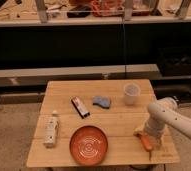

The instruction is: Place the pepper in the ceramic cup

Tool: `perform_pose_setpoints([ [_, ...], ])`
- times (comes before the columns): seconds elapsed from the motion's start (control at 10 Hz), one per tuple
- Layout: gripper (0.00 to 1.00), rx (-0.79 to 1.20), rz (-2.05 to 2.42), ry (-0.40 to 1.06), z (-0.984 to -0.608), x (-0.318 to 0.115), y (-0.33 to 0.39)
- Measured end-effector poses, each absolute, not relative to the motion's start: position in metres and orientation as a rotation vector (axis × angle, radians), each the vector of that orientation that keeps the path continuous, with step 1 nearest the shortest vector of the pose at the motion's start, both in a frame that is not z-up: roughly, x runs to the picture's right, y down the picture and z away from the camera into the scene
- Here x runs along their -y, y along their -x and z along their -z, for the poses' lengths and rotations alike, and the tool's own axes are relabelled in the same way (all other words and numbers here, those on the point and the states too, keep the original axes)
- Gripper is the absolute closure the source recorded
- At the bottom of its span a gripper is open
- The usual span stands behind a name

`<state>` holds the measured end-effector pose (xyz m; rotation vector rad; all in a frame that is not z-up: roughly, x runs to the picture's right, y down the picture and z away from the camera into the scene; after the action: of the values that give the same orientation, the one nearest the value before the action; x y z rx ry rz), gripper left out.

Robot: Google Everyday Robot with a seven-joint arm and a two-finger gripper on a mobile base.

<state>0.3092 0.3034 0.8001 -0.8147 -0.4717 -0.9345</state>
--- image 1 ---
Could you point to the orange round plate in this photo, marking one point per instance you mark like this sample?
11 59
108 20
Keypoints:
88 145

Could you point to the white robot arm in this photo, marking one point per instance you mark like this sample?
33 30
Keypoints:
162 112

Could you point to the white plastic bottle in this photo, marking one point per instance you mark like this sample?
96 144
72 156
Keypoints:
51 130

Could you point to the blue sponge cloth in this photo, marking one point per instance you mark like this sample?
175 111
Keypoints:
103 102

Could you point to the black crate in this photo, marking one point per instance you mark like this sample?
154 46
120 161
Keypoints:
174 61

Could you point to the white ceramic cup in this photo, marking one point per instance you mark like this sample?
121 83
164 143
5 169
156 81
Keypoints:
131 93

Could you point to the long wooden shelf bench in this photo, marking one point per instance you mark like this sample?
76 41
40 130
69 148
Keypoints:
40 76

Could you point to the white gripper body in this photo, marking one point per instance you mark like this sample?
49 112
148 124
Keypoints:
155 141

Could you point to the wooden folding table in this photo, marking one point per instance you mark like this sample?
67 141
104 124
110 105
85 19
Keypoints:
118 123

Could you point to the dark rectangular box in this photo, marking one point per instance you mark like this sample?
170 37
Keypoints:
80 107

